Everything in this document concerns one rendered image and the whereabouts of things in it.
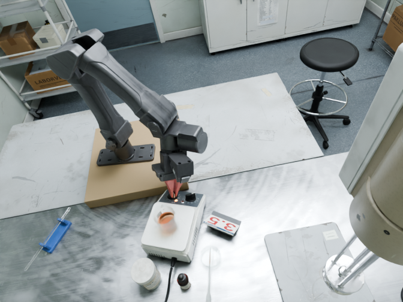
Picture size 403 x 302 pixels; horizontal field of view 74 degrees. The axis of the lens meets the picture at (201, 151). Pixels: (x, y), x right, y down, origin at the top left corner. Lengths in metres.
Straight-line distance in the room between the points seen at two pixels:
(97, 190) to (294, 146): 0.67
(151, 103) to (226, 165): 0.38
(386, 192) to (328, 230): 0.51
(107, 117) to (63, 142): 0.45
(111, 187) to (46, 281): 0.30
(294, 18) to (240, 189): 2.55
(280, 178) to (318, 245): 0.23
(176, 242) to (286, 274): 0.28
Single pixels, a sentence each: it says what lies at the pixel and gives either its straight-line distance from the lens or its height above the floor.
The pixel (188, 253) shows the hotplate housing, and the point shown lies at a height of 0.96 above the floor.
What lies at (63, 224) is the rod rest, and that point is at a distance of 0.96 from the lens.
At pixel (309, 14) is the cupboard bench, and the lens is 3.26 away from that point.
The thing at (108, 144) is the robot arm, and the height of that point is 1.05.
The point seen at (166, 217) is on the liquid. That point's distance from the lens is 0.70.
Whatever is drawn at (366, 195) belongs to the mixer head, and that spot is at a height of 1.36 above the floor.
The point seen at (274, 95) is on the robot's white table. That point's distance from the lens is 1.15.
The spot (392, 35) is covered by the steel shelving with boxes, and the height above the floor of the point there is 0.23.
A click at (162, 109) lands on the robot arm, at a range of 0.66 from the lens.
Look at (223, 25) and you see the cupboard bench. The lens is 2.98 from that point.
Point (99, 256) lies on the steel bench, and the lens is 0.87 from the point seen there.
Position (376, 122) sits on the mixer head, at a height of 1.42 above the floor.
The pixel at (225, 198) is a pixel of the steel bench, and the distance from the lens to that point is 0.84.
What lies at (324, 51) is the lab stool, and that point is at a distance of 1.93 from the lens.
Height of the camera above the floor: 1.63
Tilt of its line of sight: 50 degrees down
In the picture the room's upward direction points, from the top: 12 degrees counter-clockwise
